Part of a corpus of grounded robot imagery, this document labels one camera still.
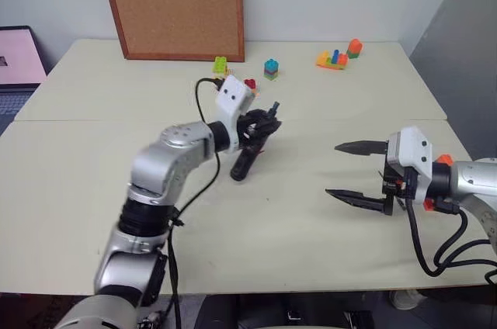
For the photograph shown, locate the orange green brick stack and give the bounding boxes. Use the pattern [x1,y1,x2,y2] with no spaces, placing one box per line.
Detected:
[346,38,364,60]

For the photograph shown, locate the laptop with pink screen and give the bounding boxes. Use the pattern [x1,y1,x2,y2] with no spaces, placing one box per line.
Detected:
[0,26,49,137]

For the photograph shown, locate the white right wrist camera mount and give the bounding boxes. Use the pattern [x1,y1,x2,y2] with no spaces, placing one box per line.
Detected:
[388,126,435,203]

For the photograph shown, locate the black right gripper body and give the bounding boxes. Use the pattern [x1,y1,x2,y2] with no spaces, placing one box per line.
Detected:
[381,162,419,216]

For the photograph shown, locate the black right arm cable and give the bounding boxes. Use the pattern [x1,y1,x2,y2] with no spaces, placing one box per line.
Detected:
[402,196,497,287]

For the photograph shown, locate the blue green brick stack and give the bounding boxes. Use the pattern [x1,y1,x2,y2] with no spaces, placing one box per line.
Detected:
[263,58,280,81]

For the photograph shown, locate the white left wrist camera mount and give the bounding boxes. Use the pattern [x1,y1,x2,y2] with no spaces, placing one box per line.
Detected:
[214,74,258,151]

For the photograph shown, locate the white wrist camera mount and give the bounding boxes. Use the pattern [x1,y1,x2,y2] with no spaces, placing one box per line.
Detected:
[214,74,258,151]
[388,126,435,203]

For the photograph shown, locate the white rounded object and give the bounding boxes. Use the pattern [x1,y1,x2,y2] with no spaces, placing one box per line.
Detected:
[389,289,425,310]

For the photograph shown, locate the wood framed cork board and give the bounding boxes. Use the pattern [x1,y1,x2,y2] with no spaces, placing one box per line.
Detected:
[99,0,246,63]

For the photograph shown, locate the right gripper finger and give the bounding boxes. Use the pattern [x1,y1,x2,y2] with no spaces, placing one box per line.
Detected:
[325,189,389,214]
[334,140,389,158]

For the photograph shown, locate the orange right wrist clamp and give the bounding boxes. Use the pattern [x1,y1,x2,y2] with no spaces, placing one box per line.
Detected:
[423,154,454,213]

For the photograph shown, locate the yellow blue orange brick build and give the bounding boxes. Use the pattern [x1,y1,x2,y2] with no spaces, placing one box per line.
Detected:
[315,49,349,71]

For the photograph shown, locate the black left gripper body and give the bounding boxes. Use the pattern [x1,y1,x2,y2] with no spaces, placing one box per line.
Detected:
[236,109,273,151]

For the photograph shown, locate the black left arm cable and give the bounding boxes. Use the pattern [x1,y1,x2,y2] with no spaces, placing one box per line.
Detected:
[165,77,231,329]

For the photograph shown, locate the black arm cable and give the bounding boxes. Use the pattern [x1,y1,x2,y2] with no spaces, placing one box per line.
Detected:
[165,77,231,329]
[402,196,497,287]

